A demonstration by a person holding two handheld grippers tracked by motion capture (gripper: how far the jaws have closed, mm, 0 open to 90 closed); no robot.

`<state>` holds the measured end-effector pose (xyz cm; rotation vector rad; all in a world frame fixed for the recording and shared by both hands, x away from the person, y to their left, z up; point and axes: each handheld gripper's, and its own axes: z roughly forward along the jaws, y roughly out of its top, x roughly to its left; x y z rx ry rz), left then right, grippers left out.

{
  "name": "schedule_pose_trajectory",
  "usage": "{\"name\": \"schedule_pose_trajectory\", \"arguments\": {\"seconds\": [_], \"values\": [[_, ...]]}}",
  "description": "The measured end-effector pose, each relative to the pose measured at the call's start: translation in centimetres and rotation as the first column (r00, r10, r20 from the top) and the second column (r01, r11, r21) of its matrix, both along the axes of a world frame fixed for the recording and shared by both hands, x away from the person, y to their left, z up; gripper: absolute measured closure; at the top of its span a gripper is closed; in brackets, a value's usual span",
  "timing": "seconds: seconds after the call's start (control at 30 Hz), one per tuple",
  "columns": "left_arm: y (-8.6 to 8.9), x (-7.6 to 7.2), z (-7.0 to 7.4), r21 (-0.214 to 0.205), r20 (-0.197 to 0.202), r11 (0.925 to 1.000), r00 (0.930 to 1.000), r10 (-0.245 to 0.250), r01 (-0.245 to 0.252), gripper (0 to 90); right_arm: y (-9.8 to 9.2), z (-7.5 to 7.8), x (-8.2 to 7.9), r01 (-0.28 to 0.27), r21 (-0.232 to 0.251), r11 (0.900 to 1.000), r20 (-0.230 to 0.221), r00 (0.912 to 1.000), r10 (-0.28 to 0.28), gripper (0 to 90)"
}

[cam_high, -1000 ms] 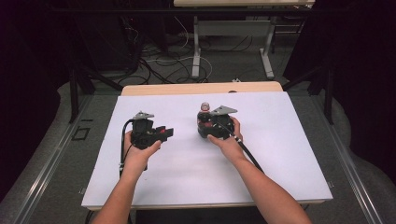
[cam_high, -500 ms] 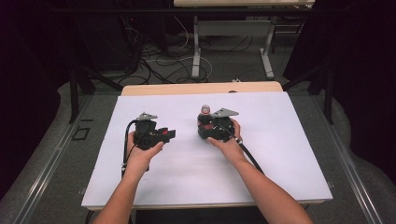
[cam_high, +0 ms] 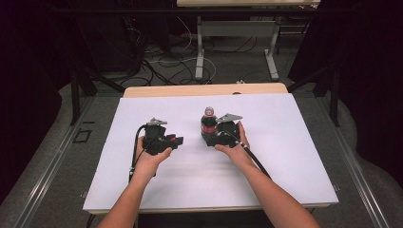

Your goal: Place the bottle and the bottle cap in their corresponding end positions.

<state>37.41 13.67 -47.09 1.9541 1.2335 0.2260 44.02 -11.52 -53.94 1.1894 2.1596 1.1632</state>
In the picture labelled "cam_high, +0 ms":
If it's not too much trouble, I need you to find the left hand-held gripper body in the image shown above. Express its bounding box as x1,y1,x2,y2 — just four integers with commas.
142,117,174,157

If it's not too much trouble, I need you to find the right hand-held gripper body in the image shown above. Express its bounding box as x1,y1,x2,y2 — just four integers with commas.
211,113,244,148

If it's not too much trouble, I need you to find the dark soda bottle red label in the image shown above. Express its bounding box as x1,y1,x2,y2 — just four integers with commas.
200,105,220,146

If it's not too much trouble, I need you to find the person's right hand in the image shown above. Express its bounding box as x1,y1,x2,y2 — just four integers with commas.
214,121,255,169

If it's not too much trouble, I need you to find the person's left hand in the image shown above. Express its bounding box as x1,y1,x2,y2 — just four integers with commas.
130,136,174,186

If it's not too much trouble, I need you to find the white board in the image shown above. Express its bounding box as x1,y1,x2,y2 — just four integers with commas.
82,92,339,214

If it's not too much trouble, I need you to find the light wooden table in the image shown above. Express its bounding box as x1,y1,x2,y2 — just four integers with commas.
82,83,339,216

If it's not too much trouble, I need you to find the black metal stand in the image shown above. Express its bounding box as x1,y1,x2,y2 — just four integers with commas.
286,63,342,128
69,63,126,126

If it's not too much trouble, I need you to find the dark curtain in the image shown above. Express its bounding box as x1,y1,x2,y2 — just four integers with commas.
0,0,80,207
286,0,403,188

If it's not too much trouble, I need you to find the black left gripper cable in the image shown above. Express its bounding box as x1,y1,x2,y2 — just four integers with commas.
127,123,149,185

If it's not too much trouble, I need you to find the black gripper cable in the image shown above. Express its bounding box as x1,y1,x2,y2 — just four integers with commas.
127,123,149,185
220,128,273,181

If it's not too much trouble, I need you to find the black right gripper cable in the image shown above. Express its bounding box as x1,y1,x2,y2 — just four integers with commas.
220,128,273,181

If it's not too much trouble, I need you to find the tangle of black floor cables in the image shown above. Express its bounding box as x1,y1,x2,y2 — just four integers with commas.
120,15,259,87

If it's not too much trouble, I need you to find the white floor cable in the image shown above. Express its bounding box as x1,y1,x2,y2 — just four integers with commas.
147,15,218,84

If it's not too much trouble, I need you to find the grey metal frame desk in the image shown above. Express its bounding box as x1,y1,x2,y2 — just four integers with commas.
176,0,321,82

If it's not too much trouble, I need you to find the grey metal floor rail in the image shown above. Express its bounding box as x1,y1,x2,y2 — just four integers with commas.
317,94,392,228
12,94,96,228

